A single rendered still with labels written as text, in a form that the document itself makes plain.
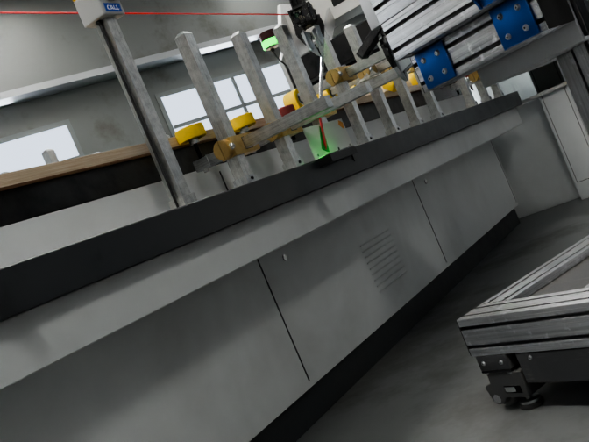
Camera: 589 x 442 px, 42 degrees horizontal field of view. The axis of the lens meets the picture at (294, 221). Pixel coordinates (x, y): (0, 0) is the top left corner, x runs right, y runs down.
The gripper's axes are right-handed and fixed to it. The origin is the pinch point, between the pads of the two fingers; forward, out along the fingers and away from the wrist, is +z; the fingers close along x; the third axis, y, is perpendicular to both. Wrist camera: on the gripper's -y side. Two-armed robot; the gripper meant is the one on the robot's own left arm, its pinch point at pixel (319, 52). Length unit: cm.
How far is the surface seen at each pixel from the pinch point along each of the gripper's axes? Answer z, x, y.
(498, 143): 49, 55, -235
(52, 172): 14, -56, 80
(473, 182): 62, 31, -166
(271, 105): 12.5, -15.9, 24.8
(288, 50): -4.2, -8.3, 1.8
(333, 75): 5.3, -0.6, -19.2
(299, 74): 3.9, -8.3, 1.7
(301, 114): 21, -5, 51
